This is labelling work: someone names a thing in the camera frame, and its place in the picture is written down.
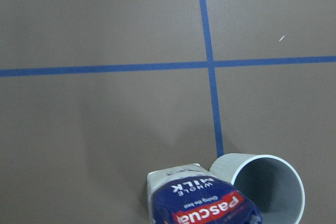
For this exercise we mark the blue Pascual milk carton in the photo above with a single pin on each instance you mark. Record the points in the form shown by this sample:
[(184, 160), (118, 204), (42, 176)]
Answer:
[(191, 194)]

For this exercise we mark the white HOME mug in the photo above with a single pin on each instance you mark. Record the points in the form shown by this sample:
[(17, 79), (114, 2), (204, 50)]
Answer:
[(268, 181)]

